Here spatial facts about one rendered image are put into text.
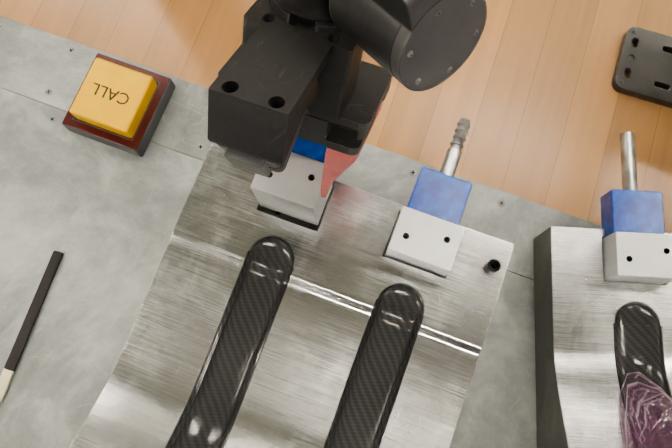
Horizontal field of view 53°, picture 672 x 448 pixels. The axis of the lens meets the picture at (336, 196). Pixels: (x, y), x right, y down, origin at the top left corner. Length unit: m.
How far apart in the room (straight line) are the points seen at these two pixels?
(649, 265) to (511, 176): 0.15
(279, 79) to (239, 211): 0.22
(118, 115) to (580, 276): 0.43
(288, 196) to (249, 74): 0.16
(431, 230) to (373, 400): 0.14
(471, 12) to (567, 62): 0.39
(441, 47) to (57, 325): 0.45
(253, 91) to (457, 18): 0.11
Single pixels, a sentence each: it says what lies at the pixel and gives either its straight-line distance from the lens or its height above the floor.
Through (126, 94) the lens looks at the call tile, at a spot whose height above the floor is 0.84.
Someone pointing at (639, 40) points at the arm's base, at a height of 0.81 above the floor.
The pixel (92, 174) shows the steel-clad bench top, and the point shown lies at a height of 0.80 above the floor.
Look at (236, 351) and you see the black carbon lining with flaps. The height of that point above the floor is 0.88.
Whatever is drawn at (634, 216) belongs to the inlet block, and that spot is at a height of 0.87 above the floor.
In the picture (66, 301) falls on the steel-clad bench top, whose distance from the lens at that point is 0.67.
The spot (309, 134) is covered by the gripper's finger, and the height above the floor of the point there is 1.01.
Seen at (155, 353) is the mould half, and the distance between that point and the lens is 0.55.
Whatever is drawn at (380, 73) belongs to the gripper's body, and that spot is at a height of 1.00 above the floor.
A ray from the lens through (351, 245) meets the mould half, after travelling 0.54.
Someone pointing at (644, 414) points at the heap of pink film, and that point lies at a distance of 0.58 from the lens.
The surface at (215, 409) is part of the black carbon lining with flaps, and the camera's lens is 0.55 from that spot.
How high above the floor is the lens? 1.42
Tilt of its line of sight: 75 degrees down
